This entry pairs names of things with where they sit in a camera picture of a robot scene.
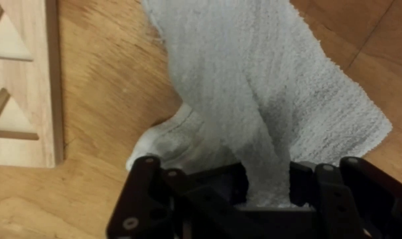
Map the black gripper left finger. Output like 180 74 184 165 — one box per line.
106 156 186 239

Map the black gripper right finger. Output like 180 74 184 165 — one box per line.
289 156 402 239

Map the white towel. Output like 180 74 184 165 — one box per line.
130 0 391 207

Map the short wooden puzzle board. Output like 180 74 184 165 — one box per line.
0 0 64 168

